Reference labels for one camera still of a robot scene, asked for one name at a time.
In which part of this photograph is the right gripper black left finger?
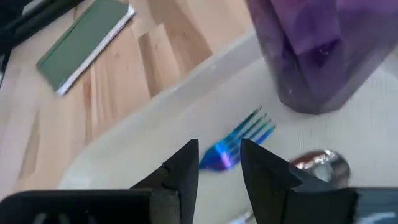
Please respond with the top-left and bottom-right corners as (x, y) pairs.
(0, 139), (200, 224)

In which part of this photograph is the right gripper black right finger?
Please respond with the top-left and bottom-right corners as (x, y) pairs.
(239, 138), (398, 224)

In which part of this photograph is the blue metal fork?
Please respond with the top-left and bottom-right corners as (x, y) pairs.
(198, 106), (277, 172)

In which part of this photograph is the silver spoon orange handle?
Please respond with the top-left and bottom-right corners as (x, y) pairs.
(228, 149), (351, 224)

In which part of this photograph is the purple faceted cup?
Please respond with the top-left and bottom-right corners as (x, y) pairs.
(245, 0), (398, 115)

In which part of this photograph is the beige plastic tray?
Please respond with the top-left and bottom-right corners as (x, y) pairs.
(57, 26), (398, 224)

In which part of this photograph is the black metal table frame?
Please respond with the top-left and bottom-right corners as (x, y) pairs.
(0, 0), (85, 85)

